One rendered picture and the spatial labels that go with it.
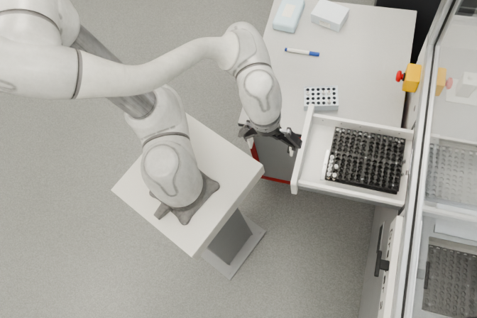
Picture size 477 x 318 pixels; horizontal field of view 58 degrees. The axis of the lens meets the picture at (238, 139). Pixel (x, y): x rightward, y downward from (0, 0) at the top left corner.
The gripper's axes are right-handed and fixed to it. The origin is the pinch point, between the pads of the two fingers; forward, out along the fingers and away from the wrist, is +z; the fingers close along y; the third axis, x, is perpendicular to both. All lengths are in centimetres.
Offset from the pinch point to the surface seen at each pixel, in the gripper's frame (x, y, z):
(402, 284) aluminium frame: -34, 44, -8
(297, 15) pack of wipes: 62, -5, 11
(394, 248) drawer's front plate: -23.7, 41.4, -1.7
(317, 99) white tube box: 27.5, 10.0, 13.6
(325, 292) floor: -32, 27, 91
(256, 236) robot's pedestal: -14, -11, 89
